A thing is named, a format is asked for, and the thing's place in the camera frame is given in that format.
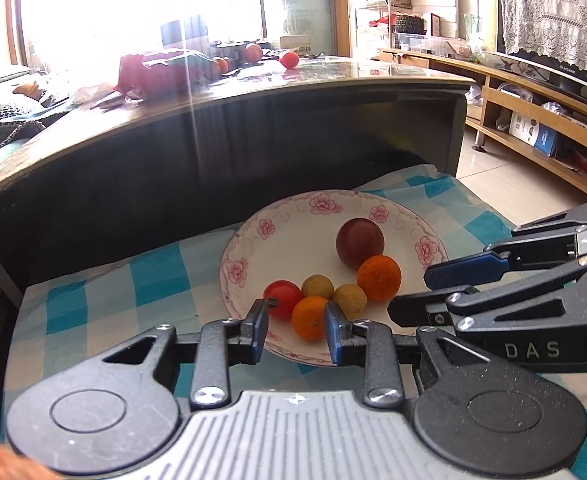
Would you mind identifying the black television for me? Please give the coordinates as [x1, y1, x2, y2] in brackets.
[493, 35, 587, 113]

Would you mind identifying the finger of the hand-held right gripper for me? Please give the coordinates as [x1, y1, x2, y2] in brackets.
[423, 199, 587, 291]
[387, 256, 587, 342]

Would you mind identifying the blue box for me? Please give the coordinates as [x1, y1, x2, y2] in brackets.
[533, 124, 560, 157]

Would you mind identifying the grey box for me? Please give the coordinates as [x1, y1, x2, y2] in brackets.
[160, 16, 210, 57]

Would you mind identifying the white flat box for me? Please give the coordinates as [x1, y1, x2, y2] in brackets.
[279, 34, 313, 54]

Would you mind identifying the blue white checkered cloth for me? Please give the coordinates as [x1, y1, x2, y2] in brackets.
[11, 162, 587, 480]

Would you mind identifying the large dark red tomato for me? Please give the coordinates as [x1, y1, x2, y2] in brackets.
[336, 217, 385, 271]

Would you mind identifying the small orange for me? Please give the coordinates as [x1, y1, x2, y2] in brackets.
[356, 255, 403, 303]
[292, 295, 330, 342]

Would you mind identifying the dark woven basket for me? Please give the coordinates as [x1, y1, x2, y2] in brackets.
[395, 13, 427, 37]

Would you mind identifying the white wire shelf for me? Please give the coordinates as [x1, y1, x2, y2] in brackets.
[352, 0, 415, 61]

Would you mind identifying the red cloth bag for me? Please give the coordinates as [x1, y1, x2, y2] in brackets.
[118, 49, 220, 102]

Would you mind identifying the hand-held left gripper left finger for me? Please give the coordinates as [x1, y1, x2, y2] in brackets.
[86, 299, 270, 409]

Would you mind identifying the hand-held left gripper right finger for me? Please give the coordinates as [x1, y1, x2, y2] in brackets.
[323, 301, 507, 409]

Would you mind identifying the light wooden cabinet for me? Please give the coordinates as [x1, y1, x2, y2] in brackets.
[377, 47, 587, 202]

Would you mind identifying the white floral plate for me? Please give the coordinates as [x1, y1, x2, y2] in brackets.
[218, 189, 449, 367]

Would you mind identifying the tan longan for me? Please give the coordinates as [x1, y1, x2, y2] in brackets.
[301, 274, 335, 301]
[332, 284, 367, 320]

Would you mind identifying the orange fuzzy sleeve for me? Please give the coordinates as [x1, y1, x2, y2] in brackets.
[0, 424, 57, 480]

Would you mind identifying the dark crochet blanket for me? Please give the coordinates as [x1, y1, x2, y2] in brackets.
[0, 101, 50, 155]

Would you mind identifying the white lace cover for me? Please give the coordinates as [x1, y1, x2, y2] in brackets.
[496, 0, 587, 86]

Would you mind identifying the red cherry tomato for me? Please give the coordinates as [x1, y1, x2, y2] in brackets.
[264, 280, 303, 321]

